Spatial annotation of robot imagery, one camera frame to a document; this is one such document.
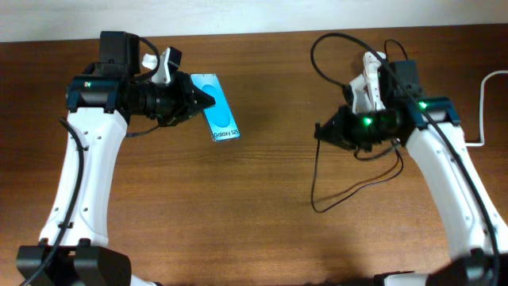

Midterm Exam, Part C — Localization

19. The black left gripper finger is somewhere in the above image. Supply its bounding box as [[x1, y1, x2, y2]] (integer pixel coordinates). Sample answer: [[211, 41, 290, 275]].
[[191, 86, 216, 114], [164, 111, 201, 127]]

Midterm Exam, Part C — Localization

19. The blue Galaxy smartphone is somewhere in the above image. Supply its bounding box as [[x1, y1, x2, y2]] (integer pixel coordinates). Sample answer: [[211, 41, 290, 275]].
[[190, 74, 241, 142]]

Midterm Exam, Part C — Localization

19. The black charging cable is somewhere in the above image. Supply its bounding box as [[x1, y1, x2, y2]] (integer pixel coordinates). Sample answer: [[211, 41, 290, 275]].
[[310, 38, 410, 215]]

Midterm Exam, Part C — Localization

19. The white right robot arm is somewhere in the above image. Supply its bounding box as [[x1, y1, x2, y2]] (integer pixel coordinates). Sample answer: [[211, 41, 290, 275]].
[[314, 52, 507, 285]]

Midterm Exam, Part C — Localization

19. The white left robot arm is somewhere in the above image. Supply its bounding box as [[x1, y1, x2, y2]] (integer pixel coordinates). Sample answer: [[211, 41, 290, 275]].
[[16, 31, 214, 285]]

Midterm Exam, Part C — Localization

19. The white power strip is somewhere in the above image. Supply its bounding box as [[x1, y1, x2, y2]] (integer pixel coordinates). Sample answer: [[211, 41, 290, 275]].
[[363, 52, 382, 81]]

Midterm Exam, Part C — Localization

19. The white power strip cord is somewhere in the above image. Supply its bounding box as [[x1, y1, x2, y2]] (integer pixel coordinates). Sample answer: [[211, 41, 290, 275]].
[[464, 69, 508, 148]]

